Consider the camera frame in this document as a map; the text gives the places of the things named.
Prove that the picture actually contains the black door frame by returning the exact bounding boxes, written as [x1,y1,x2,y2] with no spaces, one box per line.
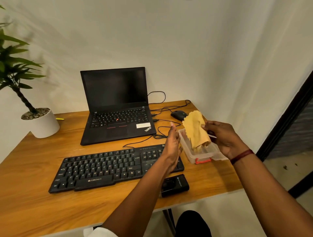
[255,71,313,199]

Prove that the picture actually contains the black mouse cable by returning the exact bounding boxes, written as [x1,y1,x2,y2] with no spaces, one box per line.
[149,99,192,115]

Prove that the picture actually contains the green leafy plant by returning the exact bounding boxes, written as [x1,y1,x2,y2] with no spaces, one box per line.
[0,5,46,115]

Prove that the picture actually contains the person's black trousers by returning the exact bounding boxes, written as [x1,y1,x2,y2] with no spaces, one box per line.
[175,210,212,237]

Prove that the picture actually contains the person's right hand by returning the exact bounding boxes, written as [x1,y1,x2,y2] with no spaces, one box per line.
[201,120,250,160]

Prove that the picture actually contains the person's left hand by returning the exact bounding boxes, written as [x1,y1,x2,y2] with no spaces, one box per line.
[161,122,183,175]

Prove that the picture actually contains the clear plastic container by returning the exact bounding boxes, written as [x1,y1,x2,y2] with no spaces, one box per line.
[178,128,229,164]

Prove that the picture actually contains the yellow cloth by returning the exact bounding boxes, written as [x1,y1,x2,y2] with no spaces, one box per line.
[182,110,212,153]

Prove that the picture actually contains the red wrist band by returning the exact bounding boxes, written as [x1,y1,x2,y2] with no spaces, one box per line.
[230,149,255,165]

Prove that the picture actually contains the black laptop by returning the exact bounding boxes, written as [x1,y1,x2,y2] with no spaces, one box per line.
[80,67,157,146]

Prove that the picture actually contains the black table leg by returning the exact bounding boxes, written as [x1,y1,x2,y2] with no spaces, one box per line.
[162,209,176,236]

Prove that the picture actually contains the black keyboard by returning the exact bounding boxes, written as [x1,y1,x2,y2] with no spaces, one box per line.
[48,143,185,194]

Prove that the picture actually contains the black computer mouse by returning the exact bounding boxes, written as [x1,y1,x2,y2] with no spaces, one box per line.
[170,110,188,122]

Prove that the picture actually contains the person's left forearm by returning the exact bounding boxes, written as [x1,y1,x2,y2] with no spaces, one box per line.
[101,159,171,237]

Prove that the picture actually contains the white plant pot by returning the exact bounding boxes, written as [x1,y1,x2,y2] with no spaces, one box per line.
[21,107,60,139]

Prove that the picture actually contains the black laptop charger cable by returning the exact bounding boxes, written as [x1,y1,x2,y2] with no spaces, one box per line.
[147,91,167,105]

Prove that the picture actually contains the person's right forearm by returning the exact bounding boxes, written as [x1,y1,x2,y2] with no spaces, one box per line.
[233,152,313,237]

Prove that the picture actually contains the black cleaning brush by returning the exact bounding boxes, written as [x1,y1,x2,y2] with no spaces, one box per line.
[160,174,190,198]

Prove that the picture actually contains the person's white shirt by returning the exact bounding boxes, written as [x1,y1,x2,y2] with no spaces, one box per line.
[83,226,112,237]

